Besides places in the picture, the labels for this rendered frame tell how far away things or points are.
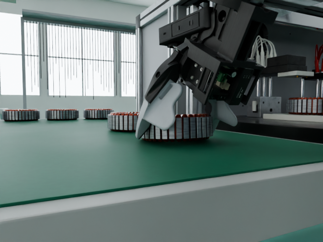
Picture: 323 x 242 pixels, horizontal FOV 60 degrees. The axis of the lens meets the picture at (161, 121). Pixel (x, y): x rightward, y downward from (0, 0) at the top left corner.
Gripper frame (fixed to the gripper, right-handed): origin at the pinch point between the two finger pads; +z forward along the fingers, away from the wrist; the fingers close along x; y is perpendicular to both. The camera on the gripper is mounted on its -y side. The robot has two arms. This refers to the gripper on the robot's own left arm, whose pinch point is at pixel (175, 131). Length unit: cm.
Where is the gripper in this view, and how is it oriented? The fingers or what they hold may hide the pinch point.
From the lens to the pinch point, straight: 42.3
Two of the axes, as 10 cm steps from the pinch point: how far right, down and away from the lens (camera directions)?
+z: -2.7, 8.4, 4.7
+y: 4.7, 5.4, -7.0
